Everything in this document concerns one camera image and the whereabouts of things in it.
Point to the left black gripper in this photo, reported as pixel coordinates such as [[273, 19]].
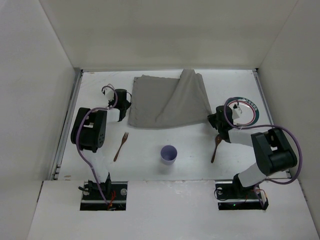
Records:
[[123, 105]]

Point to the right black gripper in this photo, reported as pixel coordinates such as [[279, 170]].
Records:
[[215, 121]]

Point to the white plate green rim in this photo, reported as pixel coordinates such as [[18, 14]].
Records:
[[250, 112]]

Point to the grey cloth placemat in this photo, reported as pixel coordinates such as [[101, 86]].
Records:
[[162, 103]]

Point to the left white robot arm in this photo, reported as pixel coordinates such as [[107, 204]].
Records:
[[89, 132]]

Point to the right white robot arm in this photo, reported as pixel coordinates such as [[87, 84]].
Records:
[[275, 150]]

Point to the brown wooden spoon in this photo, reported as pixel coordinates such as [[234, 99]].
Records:
[[215, 150]]

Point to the brown wooden fork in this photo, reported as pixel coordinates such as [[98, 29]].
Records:
[[124, 139]]

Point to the purple plastic cup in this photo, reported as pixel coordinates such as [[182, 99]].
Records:
[[168, 155]]

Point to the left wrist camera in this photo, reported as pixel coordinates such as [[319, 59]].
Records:
[[108, 92]]

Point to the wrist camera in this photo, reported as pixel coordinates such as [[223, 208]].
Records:
[[236, 111], [108, 92]]

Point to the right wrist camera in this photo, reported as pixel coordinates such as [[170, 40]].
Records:
[[236, 111]]

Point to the right aluminium table rail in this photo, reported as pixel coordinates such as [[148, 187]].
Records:
[[259, 85]]

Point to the aluminium table rail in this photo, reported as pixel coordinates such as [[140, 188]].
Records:
[[58, 156], [259, 85]]

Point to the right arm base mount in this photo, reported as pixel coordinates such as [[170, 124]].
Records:
[[230, 199]]

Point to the left aluminium table rail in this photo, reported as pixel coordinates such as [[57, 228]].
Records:
[[58, 156]]

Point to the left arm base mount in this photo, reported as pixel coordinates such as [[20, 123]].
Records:
[[114, 199]]

